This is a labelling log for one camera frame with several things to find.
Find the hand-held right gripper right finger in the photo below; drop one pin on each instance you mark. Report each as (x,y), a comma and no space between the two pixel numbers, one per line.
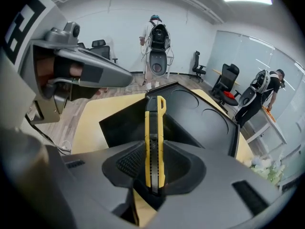
(214,199)

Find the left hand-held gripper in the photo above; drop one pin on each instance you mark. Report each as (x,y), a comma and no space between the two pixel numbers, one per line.
(19,99)

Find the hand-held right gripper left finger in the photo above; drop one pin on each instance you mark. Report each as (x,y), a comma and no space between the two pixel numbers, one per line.
(90,187)

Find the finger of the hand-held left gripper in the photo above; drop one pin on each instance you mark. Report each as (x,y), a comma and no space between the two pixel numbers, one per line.
(112,76)

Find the yellow black handheld tool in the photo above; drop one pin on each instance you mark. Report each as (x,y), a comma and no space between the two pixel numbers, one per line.
(153,132)

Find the black box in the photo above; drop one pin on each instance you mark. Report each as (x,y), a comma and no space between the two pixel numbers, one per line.
(190,108)

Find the person's left hand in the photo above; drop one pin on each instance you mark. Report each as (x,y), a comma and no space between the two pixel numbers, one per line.
(44,70)

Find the black office chair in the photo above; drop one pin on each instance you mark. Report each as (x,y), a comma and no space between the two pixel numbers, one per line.
(226,85)
(199,67)
(102,50)

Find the white artificial flower bouquet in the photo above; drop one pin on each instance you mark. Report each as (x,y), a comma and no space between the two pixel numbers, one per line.
(267,169)

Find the white desk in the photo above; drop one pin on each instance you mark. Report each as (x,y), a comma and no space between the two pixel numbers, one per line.
(269,125)

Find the orange objects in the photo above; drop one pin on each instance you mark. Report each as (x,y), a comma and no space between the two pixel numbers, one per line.
(269,113)

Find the red cloth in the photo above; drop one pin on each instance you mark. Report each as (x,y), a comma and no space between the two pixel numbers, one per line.
(229,94)

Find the grey gripper camera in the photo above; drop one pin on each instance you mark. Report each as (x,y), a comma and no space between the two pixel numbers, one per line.
(66,33)

